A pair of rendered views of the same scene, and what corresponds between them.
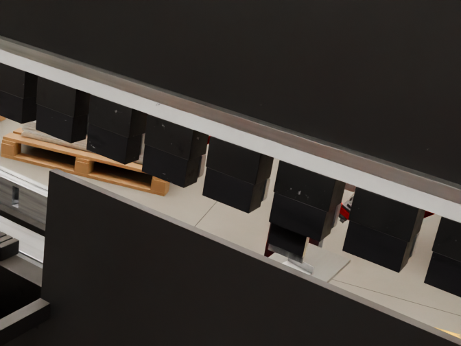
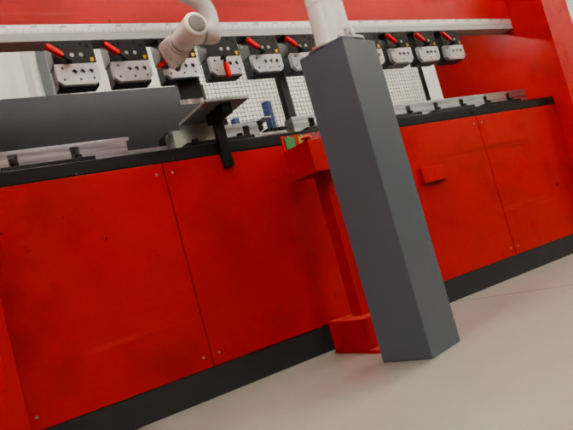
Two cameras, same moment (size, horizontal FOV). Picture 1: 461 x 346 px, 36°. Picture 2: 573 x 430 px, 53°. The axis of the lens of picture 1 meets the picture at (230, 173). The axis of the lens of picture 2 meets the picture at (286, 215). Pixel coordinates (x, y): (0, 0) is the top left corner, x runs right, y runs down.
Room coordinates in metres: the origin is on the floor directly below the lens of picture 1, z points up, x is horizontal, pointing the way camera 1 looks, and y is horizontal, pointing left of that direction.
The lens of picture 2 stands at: (2.95, -2.03, 0.41)
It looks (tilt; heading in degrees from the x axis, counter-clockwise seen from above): 4 degrees up; 120
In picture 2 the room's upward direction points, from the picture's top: 15 degrees counter-clockwise
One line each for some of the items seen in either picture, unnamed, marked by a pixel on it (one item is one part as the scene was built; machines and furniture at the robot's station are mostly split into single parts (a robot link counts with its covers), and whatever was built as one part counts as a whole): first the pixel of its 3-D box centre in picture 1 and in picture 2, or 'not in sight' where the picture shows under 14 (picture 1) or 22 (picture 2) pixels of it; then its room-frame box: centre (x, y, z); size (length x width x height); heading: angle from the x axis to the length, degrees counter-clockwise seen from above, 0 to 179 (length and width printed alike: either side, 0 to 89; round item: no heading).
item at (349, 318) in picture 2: not in sight; (373, 328); (2.05, -0.06, 0.06); 0.25 x 0.20 x 0.12; 154
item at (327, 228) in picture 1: (307, 196); (176, 61); (1.60, -0.20, 1.26); 0.15 x 0.09 x 0.17; 62
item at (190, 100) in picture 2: (288, 239); (189, 92); (1.61, -0.17, 1.13); 0.10 x 0.02 x 0.10; 62
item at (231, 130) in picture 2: not in sight; (215, 139); (1.63, -0.12, 0.92); 0.39 x 0.06 x 0.10; 62
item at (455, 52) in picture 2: not in sight; (447, 47); (2.34, 1.22, 1.26); 0.15 x 0.09 x 0.17; 62
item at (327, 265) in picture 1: (303, 265); (212, 111); (1.74, -0.24, 1.00); 0.26 x 0.18 x 0.01; 152
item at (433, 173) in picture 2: not in sight; (432, 173); (2.22, 0.66, 0.59); 0.15 x 0.02 x 0.07; 62
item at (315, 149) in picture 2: not in sight; (318, 150); (2.02, -0.05, 0.75); 0.20 x 0.16 x 0.18; 64
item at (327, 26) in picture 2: not in sight; (329, 23); (2.29, -0.27, 1.09); 0.19 x 0.19 x 0.18
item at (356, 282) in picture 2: not in sight; (344, 242); (2.02, -0.05, 0.39); 0.06 x 0.06 x 0.54; 64
